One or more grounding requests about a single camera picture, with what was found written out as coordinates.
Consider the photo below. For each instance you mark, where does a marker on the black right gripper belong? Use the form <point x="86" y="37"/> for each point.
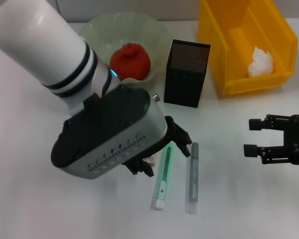
<point x="297" y="139"/>

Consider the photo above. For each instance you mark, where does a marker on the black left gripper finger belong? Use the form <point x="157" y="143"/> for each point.
<point x="180" y="134"/>
<point x="142" y="165"/>

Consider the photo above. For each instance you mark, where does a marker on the beige eraser with barcode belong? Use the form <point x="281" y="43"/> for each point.
<point x="153" y="159"/>

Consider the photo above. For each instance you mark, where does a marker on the green utility knife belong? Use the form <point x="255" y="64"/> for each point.
<point x="163" y="179"/>

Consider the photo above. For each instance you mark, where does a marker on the black mesh pen holder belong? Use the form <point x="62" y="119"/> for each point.
<point x="184" y="82"/>

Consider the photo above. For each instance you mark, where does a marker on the white paper ball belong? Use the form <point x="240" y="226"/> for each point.
<point x="260" y="64"/>

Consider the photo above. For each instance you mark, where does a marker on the orange knitted toy fruit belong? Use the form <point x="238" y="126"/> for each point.
<point x="130" y="62"/>

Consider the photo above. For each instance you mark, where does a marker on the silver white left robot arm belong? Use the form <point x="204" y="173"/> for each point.
<point x="40" y="49"/>

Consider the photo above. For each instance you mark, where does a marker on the grey marker pen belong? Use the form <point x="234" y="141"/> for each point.
<point x="194" y="174"/>

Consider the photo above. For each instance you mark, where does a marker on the green wavy glass fruit bowl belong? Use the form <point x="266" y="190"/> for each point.
<point x="154" y="32"/>

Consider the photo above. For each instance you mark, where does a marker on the yellow plastic storage bin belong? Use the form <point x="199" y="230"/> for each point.
<point x="224" y="49"/>

